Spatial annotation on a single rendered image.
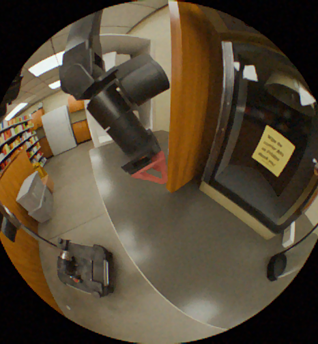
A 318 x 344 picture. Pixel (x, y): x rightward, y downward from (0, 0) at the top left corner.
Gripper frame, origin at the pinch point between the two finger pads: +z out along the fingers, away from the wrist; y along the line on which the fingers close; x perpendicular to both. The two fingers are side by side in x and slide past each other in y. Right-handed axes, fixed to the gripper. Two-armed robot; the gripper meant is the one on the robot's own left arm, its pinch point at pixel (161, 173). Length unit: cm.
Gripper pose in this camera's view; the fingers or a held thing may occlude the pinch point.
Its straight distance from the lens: 23.3
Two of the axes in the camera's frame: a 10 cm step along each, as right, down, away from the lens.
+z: 5.0, 6.3, 6.0
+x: -8.5, 4.8, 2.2
